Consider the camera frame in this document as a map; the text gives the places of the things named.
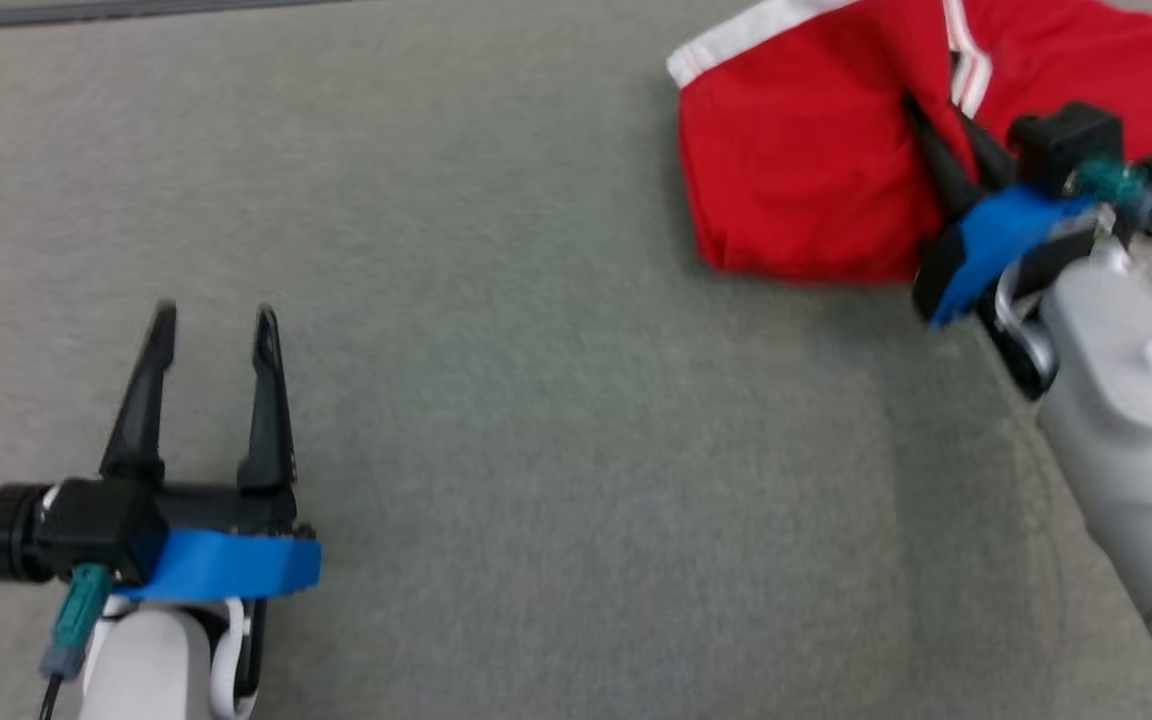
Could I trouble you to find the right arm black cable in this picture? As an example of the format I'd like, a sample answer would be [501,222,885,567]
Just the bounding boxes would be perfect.
[1076,155,1152,286]

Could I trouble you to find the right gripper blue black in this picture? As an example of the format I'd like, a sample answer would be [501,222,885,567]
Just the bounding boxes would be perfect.
[901,90,1097,329]

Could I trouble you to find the red shorts with white hem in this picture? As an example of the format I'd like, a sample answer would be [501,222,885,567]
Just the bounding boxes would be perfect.
[666,0,967,284]

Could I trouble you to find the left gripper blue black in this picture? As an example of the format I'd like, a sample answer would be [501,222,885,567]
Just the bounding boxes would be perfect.
[99,300,322,601]

